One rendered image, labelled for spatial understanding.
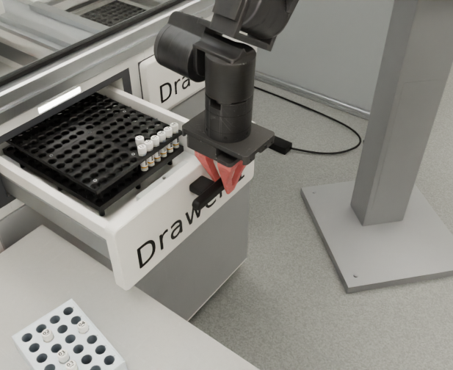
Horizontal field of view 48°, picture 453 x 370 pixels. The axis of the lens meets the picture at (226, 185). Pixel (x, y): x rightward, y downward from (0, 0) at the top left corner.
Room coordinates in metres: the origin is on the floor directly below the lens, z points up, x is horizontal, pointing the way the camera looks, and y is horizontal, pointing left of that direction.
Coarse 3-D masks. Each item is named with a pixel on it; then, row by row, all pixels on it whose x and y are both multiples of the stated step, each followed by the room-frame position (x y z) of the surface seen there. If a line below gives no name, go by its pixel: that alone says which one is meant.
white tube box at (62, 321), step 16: (64, 304) 0.40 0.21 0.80; (48, 320) 0.38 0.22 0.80; (64, 320) 0.38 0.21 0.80; (80, 320) 0.38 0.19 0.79; (16, 336) 0.35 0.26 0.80; (32, 336) 0.35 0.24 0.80; (64, 336) 0.35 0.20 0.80; (80, 336) 0.35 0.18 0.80; (96, 336) 0.36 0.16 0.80; (32, 352) 0.33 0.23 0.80; (48, 352) 0.33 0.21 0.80; (80, 352) 0.34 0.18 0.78; (96, 352) 0.34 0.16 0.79; (112, 352) 0.33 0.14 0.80; (32, 368) 0.32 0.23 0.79; (48, 368) 0.32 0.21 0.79; (64, 368) 0.31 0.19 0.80; (80, 368) 0.31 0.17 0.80; (96, 368) 0.32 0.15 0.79; (112, 368) 0.31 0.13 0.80
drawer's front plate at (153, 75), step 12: (144, 60) 0.83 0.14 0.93; (144, 72) 0.81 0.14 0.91; (156, 72) 0.83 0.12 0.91; (168, 72) 0.85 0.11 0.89; (144, 84) 0.81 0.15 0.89; (156, 84) 0.82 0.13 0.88; (180, 84) 0.87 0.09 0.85; (192, 84) 0.90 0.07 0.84; (204, 84) 0.93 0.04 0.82; (144, 96) 0.81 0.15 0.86; (156, 96) 0.82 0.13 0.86; (180, 96) 0.87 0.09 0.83
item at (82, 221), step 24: (120, 96) 0.77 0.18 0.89; (168, 120) 0.70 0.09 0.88; (0, 144) 0.67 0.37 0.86; (0, 168) 0.58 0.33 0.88; (24, 168) 0.64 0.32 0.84; (168, 168) 0.64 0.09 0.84; (24, 192) 0.54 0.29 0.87; (48, 192) 0.51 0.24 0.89; (48, 216) 0.52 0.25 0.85; (72, 216) 0.48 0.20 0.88; (96, 216) 0.47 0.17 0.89; (96, 240) 0.46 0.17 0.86
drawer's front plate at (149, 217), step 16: (192, 160) 0.54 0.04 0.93; (176, 176) 0.51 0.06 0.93; (192, 176) 0.52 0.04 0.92; (208, 176) 0.54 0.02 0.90; (160, 192) 0.48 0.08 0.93; (176, 192) 0.49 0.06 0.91; (224, 192) 0.57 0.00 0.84; (128, 208) 0.45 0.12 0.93; (144, 208) 0.45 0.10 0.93; (160, 208) 0.47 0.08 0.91; (176, 208) 0.49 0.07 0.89; (208, 208) 0.54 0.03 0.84; (112, 224) 0.42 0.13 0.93; (128, 224) 0.42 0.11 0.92; (144, 224) 0.44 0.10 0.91; (160, 224) 0.46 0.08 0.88; (176, 224) 0.49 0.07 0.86; (192, 224) 0.51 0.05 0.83; (112, 240) 0.41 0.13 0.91; (128, 240) 0.42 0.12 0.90; (144, 240) 0.44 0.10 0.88; (176, 240) 0.49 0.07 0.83; (112, 256) 0.41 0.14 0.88; (128, 256) 0.42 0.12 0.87; (144, 256) 0.44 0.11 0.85; (160, 256) 0.46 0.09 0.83; (128, 272) 0.41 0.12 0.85; (144, 272) 0.43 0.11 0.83; (128, 288) 0.41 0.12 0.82
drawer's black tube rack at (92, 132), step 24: (96, 96) 0.75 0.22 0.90; (48, 120) 0.68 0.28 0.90; (72, 120) 0.69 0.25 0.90; (96, 120) 0.68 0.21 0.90; (120, 120) 0.69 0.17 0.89; (144, 120) 0.68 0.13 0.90; (24, 144) 0.62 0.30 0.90; (48, 144) 0.66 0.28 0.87; (72, 144) 0.62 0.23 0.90; (96, 144) 0.66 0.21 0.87; (120, 144) 0.62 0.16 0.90; (144, 144) 0.62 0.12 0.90; (48, 168) 0.59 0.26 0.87; (72, 168) 0.56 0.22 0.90; (96, 168) 0.56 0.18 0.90; (72, 192) 0.54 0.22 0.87; (120, 192) 0.54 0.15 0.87
